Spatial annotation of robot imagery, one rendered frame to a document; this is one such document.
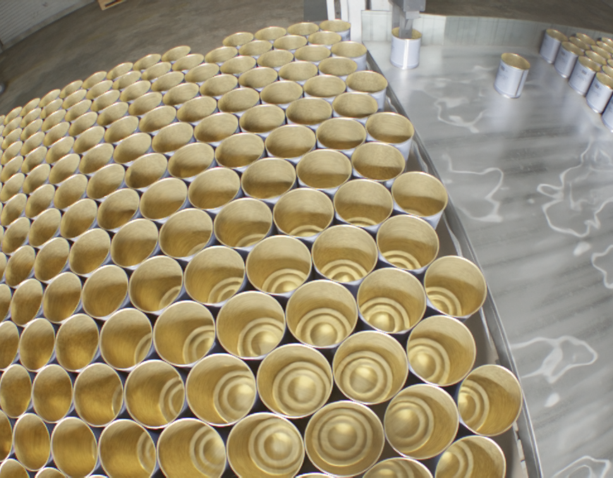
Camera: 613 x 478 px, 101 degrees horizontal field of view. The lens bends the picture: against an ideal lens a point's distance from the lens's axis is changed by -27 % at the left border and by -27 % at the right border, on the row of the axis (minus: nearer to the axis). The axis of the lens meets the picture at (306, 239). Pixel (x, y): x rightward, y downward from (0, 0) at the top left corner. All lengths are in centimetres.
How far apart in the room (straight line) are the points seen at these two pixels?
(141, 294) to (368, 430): 30
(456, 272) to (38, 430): 55
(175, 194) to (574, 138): 76
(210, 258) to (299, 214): 13
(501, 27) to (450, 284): 77
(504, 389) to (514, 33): 91
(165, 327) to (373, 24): 81
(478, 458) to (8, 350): 61
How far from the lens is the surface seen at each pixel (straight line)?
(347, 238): 39
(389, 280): 38
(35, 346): 51
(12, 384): 52
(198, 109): 62
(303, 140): 51
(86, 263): 52
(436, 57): 90
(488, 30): 101
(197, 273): 40
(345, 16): 152
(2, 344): 56
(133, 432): 43
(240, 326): 41
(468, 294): 41
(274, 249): 39
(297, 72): 65
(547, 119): 81
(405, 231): 42
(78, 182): 61
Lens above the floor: 150
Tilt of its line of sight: 58 degrees down
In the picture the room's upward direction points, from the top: 12 degrees counter-clockwise
